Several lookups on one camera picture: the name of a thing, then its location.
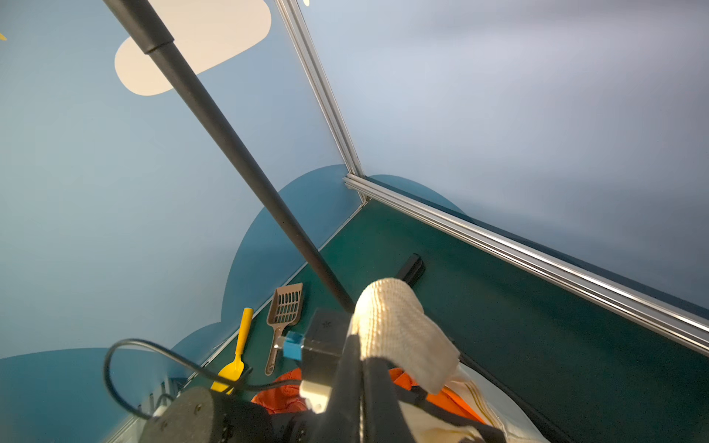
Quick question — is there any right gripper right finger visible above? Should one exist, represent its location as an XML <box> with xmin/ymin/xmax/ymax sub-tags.
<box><xmin>363</xmin><ymin>358</ymin><xmax>415</xmax><ymax>442</ymax></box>

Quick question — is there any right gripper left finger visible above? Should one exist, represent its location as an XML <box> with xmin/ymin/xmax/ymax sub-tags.
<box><xmin>312</xmin><ymin>334</ymin><xmax>362</xmax><ymax>442</ymax></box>

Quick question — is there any orange sling bag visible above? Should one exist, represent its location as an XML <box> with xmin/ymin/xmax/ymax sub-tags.
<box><xmin>251</xmin><ymin>367</ymin><xmax>489</xmax><ymax>426</ymax></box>

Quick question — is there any white canvas bag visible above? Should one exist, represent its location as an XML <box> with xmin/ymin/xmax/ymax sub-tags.
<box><xmin>348</xmin><ymin>278</ymin><xmax>545</xmax><ymax>442</ymax></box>

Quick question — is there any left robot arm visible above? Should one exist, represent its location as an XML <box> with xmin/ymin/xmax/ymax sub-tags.
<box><xmin>103</xmin><ymin>339</ymin><xmax>319</xmax><ymax>443</ymax></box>

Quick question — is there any yellow plastic scoop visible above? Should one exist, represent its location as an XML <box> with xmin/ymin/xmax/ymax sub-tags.
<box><xmin>218</xmin><ymin>308</ymin><xmax>254</xmax><ymax>382</ymax></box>

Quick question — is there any black clothes rack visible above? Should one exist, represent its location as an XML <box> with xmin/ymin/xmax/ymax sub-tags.
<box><xmin>105</xmin><ymin>1</ymin><xmax>355</xmax><ymax>312</ymax></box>

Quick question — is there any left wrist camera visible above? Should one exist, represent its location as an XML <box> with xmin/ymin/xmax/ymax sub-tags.
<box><xmin>278</xmin><ymin>308</ymin><xmax>352</xmax><ymax>413</ymax></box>

